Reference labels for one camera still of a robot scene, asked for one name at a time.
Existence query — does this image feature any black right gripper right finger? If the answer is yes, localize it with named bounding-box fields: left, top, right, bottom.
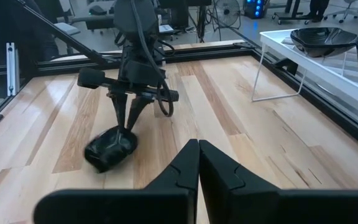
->
left=199, top=139, right=281, bottom=224

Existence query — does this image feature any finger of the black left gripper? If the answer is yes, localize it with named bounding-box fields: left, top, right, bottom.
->
left=125, top=95, right=154, bottom=131
left=109, top=92, right=129, bottom=132

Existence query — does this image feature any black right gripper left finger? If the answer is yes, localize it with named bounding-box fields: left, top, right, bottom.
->
left=144, top=139, right=201, bottom=224

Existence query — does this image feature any black oval mini plate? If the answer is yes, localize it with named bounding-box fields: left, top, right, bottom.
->
left=84, top=126, right=139, bottom=174

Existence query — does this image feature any black rounded square plate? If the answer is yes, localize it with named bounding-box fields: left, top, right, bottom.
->
left=290, top=27, right=358, bottom=58

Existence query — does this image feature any grey background bench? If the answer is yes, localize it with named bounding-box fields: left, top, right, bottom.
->
left=69, top=4, right=116, bottom=32

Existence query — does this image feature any round standing fan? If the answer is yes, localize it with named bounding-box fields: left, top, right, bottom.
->
left=212, top=0, right=242, bottom=32

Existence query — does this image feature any silver aluminium profile piece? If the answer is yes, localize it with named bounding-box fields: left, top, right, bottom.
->
left=6, top=42, right=21, bottom=97

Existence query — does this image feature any blue-lit computer tower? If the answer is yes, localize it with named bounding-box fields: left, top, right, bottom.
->
left=244, top=0, right=265, bottom=19

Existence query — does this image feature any white lattice shelf rack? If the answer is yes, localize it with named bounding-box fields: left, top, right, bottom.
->
left=251, top=29, right=358, bottom=125

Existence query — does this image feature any black wheeled stand base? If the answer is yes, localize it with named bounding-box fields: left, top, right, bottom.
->
left=271, top=0, right=311, bottom=26

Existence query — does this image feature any person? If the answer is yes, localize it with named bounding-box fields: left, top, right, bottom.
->
left=302, top=0, right=331, bottom=23

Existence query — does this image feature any white wheeled office chair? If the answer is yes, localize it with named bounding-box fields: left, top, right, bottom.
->
left=323, top=0, right=358, bottom=24

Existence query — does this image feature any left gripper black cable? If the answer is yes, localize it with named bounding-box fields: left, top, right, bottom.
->
left=129, top=0, right=175, bottom=118

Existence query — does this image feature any black diagonal frame strut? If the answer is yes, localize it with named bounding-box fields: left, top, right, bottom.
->
left=16, top=0, right=108, bottom=65

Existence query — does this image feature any black bracket under rack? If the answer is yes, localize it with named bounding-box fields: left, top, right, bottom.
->
left=273, top=57, right=300, bottom=76

